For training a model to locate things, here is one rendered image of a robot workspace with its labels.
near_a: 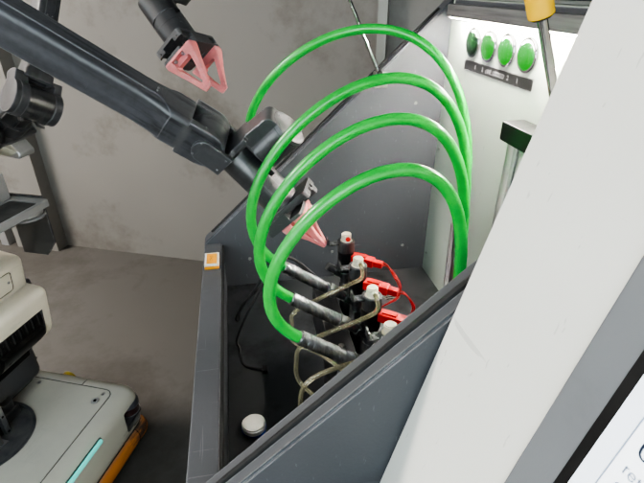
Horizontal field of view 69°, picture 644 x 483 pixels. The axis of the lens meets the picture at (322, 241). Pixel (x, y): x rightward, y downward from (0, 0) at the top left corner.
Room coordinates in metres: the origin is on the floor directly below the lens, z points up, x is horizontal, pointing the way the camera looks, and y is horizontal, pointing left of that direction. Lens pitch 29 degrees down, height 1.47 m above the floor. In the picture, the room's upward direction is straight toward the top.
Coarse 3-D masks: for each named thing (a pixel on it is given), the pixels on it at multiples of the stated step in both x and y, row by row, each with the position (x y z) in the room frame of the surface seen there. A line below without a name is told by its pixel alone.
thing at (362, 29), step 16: (336, 32) 0.77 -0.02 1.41; (352, 32) 0.76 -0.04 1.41; (368, 32) 0.76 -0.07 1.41; (384, 32) 0.75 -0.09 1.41; (400, 32) 0.75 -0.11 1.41; (304, 48) 0.78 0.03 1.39; (432, 48) 0.74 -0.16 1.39; (288, 64) 0.78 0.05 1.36; (448, 64) 0.73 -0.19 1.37; (272, 80) 0.79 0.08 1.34; (448, 80) 0.73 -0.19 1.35; (256, 96) 0.80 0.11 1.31; (464, 96) 0.73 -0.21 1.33; (464, 112) 0.72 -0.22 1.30
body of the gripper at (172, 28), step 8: (160, 16) 0.90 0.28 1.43; (168, 16) 0.90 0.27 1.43; (176, 16) 0.90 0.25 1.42; (184, 16) 0.92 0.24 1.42; (160, 24) 0.89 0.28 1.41; (168, 24) 0.89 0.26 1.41; (176, 24) 0.89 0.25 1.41; (184, 24) 0.90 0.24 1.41; (160, 32) 0.89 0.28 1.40; (168, 32) 0.89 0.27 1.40; (176, 32) 0.85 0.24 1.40; (184, 32) 0.86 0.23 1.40; (192, 32) 0.88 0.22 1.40; (168, 40) 0.85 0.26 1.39; (176, 40) 0.85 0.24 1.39; (184, 40) 0.87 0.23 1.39; (160, 48) 0.86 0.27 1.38; (168, 48) 0.86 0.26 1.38; (160, 56) 0.86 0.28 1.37; (168, 56) 0.87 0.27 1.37
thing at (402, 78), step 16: (368, 80) 0.60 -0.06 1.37; (384, 80) 0.61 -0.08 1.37; (400, 80) 0.61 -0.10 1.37; (416, 80) 0.61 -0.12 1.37; (336, 96) 0.60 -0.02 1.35; (448, 96) 0.62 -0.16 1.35; (320, 112) 0.59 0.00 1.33; (448, 112) 0.63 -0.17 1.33; (288, 128) 0.59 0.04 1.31; (464, 128) 0.63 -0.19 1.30; (464, 144) 0.63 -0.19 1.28; (272, 160) 0.58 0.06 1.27; (464, 160) 0.63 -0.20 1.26; (256, 176) 0.58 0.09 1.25; (256, 192) 0.58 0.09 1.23; (256, 208) 0.58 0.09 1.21; (256, 224) 0.58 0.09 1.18; (272, 256) 0.58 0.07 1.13; (288, 272) 0.58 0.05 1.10; (304, 272) 0.59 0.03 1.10; (320, 288) 0.59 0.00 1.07
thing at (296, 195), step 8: (272, 168) 0.69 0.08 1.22; (272, 176) 0.68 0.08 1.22; (280, 176) 0.69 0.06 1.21; (264, 184) 0.67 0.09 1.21; (272, 184) 0.67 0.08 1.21; (304, 184) 0.69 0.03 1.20; (312, 184) 0.71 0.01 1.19; (248, 192) 0.67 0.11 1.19; (264, 192) 0.66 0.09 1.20; (272, 192) 0.67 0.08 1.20; (296, 192) 0.68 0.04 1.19; (304, 192) 0.66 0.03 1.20; (264, 200) 0.67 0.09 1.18; (288, 200) 0.67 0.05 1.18; (296, 200) 0.66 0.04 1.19; (264, 208) 0.67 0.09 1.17; (280, 208) 0.66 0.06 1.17; (288, 208) 0.66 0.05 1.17
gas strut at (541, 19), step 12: (528, 0) 0.38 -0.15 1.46; (540, 0) 0.38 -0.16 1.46; (552, 0) 0.38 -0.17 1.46; (528, 12) 0.38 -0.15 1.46; (540, 12) 0.38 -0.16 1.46; (552, 12) 0.38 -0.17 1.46; (540, 24) 0.38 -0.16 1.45; (540, 36) 0.39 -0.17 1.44; (540, 48) 0.39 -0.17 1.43; (552, 48) 0.39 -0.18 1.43; (552, 60) 0.39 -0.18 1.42; (552, 72) 0.39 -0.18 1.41; (552, 84) 0.39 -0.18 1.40
